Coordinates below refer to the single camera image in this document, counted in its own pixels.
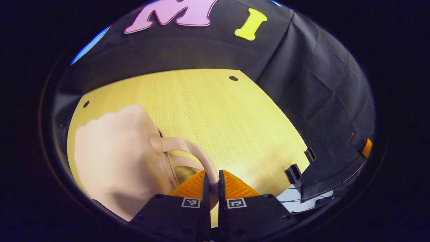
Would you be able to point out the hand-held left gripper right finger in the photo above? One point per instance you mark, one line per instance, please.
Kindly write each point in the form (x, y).
(221, 215)

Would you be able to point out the black table clamp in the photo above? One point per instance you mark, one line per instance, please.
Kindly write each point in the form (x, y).
(310, 154)
(293, 173)

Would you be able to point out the black backdrop cloth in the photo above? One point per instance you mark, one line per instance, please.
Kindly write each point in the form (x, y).
(302, 84)

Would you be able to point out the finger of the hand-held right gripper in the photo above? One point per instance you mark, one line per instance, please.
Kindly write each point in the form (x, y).
(367, 148)

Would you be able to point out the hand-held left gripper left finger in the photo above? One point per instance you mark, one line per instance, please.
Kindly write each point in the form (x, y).
(205, 215)

